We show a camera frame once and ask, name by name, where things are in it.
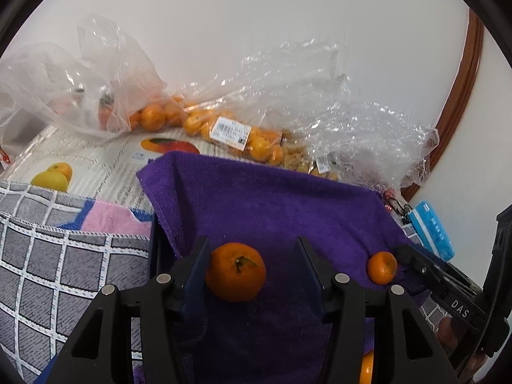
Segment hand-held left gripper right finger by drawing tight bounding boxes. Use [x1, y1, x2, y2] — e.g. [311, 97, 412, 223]
[294, 237, 460, 384]

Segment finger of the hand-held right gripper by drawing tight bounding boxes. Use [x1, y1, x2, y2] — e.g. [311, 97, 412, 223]
[395, 245, 483, 299]

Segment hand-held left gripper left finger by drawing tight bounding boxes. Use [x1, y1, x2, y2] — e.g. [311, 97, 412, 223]
[42, 236, 212, 384]

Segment small mandarin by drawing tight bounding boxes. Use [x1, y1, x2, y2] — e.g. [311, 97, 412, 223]
[367, 251, 398, 285]

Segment mandarin with leafy stem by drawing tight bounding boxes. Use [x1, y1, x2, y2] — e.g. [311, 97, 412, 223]
[205, 242, 267, 303]

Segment person's right hand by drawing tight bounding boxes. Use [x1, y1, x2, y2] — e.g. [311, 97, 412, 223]
[437, 315, 486, 372]

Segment blue tissue pack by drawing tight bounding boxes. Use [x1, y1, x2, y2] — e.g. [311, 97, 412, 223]
[406, 201, 457, 260]

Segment purple towel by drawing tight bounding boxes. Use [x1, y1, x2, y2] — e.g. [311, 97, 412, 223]
[132, 151, 444, 384]

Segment orange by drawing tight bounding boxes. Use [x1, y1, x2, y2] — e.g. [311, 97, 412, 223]
[359, 350, 375, 384]
[47, 162, 73, 182]

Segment yellow brown bagged pieces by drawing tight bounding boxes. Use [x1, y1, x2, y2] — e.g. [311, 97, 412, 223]
[280, 128, 340, 180]

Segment crinkled clear plastic bag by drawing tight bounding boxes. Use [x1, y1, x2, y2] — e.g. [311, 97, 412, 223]
[280, 100, 441, 193]

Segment grey checked blanket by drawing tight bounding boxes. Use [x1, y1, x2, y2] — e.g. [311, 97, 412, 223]
[0, 180, 457, 384]

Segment heap of mandarins under label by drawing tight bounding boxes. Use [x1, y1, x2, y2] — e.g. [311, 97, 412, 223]
[182, 106, 284, 165]

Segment printed white fruit carton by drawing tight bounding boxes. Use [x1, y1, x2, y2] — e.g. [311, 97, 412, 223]
[4, 124, 225, 212]

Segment pile of bagged mandarins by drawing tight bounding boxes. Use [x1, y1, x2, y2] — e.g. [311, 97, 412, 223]
[128, 94, 187, 132]

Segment yellow lemon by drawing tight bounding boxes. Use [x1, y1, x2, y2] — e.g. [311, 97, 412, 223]
[31, 170, 69, 192]

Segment orange fruit with dark calyx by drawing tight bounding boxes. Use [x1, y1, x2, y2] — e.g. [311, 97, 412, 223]
[96, 92, 116, 129]

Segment labelled clear plastic bag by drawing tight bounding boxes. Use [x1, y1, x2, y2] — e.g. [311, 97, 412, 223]
[176, 40, 353, 165]

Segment cloudy white plastic bag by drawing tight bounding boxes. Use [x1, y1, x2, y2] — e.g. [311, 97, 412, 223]
[0, 43, 121, 141]

